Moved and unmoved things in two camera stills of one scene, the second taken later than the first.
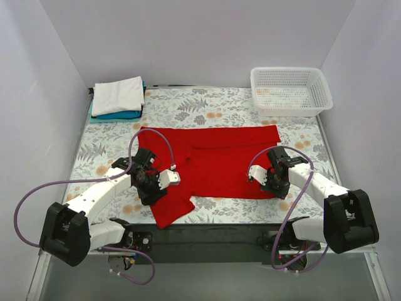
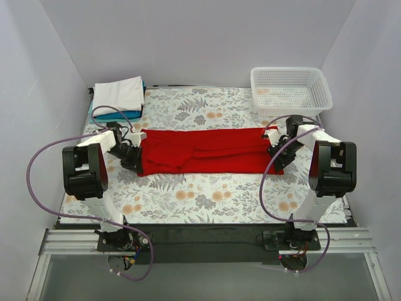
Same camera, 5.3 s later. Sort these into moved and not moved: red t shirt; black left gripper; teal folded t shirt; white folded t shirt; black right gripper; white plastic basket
Moved: red t shirt; black left gripper; black right gripper
Not moved: white plastic basket; teal folded t shirt; white folded t shirt
